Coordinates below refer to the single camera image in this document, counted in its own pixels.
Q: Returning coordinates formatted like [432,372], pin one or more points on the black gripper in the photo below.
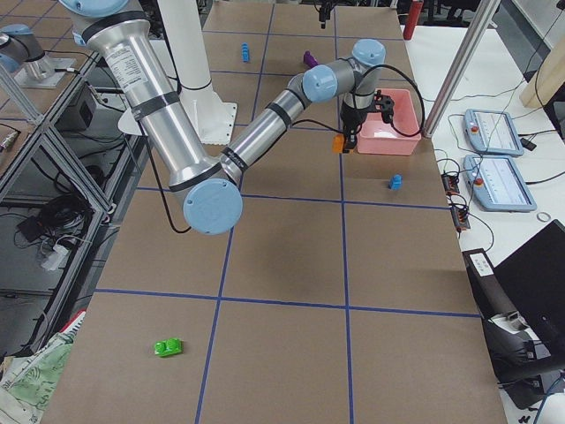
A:
[350,118]
[325,11]

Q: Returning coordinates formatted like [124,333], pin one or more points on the orange toy block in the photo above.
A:
[338,144]

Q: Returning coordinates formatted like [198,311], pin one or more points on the purple toy block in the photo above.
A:
[309,60]

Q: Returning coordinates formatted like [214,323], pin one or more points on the small blue toy block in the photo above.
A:
[396,182]

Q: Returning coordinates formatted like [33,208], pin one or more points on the long blue toy block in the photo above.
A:
[245,52]

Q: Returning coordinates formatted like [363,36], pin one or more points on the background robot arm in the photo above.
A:
[23,57]

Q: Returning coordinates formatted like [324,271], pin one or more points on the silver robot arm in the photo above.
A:
[206,185]

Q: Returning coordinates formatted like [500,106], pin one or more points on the pink plastic box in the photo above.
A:
[378,138]

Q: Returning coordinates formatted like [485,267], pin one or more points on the red bottle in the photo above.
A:
[412,19]

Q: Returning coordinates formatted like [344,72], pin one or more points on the upper teach pendant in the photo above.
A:
[492,132]

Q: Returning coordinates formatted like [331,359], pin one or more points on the teach pendant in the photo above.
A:
[496,183]
[492,132]

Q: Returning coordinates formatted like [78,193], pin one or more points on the lower teach pendant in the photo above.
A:
[496,183]

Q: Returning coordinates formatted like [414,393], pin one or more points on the black laptop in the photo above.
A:
[533,279]

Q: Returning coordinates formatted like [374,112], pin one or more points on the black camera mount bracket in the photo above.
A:
[384,105]

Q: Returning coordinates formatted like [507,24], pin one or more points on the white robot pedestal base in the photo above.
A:
[184,59]

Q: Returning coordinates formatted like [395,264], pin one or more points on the aluminium frame post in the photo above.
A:
[475,31]

